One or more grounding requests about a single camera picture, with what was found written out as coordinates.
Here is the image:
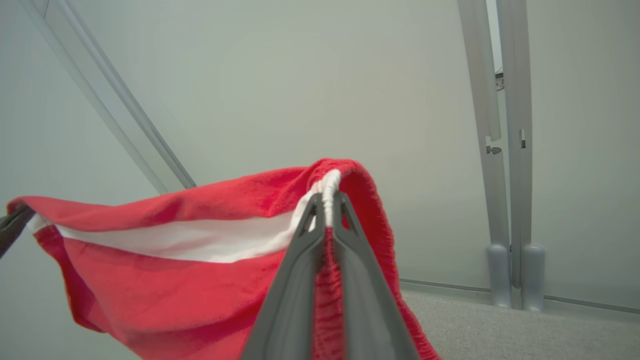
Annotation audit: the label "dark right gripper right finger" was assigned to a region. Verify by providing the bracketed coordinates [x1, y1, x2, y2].
[331, 191, 421, 360]

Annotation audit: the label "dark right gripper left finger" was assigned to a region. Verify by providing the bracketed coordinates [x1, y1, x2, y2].
[240, 192, 328, 360]

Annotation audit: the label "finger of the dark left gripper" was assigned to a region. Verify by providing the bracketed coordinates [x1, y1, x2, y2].
[0, 204, 37, 260]

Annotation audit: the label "red shorts with white stripe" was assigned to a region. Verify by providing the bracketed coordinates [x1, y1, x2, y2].
[7, 158, 442, 360]

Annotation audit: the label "grey wall partition rail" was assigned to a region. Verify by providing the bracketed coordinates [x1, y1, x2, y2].
[17, 0, 198, 196]

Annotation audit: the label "grey partition post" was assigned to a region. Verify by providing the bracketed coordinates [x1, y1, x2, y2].
[457, 0, 513, 309]
[496, 0, 546, 313]

